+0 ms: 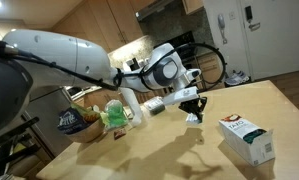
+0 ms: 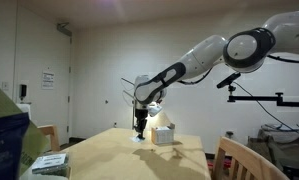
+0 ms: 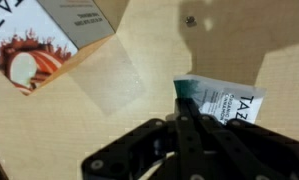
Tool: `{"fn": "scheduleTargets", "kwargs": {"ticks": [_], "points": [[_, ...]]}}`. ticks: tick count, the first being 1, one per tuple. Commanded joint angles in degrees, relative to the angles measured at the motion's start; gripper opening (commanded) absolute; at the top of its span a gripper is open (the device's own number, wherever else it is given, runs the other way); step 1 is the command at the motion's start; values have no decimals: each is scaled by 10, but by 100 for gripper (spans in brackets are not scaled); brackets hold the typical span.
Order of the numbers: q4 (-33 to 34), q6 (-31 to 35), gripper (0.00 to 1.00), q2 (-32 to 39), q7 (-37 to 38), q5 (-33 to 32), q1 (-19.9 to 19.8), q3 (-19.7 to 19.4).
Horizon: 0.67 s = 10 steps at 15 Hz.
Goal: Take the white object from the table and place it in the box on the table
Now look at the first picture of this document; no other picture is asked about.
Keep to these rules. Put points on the small brown snack packet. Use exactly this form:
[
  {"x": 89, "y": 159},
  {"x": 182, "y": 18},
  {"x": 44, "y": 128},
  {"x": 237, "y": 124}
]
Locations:
[{"x": 119, "y": 133}]

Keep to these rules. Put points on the white tea box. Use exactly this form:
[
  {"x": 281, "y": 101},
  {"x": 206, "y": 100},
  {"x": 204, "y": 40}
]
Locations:
[{"x": 253, "y": 143}]

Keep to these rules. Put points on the green foil tea pouch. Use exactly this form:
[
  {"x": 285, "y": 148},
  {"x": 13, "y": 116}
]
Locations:
[{"x": 249, "y": 138}]

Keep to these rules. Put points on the black door handle lock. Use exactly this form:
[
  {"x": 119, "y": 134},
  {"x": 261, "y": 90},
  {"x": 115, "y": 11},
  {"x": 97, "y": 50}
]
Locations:
[{"x": 249, "y": 17}]

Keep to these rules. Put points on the wooden bowl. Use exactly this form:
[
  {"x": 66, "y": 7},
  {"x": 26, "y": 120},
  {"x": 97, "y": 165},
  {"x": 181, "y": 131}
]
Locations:
[{"x": 88, "y": 134}]

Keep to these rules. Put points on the blue and green snack bag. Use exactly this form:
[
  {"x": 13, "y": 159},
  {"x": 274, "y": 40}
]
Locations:
[{"x": 76, "y": 118}]

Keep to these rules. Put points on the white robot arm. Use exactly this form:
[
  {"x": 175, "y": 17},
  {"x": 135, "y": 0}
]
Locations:
[{"x": 33, "y": 59}]

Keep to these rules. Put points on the green plastic bag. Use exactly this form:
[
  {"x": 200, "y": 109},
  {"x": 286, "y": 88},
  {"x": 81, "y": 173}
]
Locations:
[{"x": 113, "y": 116}]

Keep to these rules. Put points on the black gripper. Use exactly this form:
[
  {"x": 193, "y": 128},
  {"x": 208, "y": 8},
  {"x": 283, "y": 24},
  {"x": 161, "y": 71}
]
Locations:
[{"x": 195, "y": 106}]

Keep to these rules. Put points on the white packet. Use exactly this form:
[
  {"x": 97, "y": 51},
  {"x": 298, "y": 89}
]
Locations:
[{"x": 192, "y": 119}]

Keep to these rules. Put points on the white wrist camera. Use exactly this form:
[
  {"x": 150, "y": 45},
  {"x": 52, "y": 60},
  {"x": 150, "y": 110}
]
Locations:
[{"x": 181, "y": 96}]

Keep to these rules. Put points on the pair of sneakers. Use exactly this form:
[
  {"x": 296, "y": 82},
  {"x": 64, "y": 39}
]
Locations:
[{"x": 237, "y": 78}]

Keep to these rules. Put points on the wall phone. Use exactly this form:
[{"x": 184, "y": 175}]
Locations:
[{"x": 221, "y": 25}]

